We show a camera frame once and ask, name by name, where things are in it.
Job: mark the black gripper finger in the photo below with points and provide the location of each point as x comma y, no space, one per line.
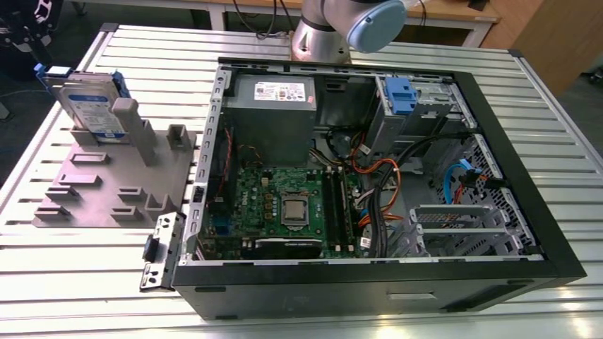
41,49

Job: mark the hard disk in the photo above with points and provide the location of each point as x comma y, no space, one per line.
92,106

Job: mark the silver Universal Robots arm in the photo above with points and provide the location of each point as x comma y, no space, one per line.
320,39

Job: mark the metal disk bay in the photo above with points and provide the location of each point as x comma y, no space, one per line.
452,231

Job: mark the grey parts rack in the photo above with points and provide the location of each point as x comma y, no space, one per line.
117,169

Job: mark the grey power supply unit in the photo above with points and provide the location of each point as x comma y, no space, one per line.
268,134

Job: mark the green motherboard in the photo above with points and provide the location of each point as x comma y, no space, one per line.
253,183

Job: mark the CPU socket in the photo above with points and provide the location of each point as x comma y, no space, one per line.
296,194

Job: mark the silver CPU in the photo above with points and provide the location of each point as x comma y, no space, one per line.
297,211

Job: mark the black graphics card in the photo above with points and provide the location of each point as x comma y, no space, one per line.
286,247

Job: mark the black RAM slot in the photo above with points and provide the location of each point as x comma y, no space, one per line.
333,208
345,212

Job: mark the blue drive latch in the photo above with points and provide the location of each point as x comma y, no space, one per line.
400,95

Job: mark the metal optical drive cage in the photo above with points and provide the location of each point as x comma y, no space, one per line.
424,118

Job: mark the light wooden desk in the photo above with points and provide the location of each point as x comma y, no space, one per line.
452,12

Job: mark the black open PC case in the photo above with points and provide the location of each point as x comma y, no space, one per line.
329,289

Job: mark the white metal desk frame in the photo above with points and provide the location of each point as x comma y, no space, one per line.
216,17

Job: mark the metal expansion slot bracket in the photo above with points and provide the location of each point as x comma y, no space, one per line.
164,226

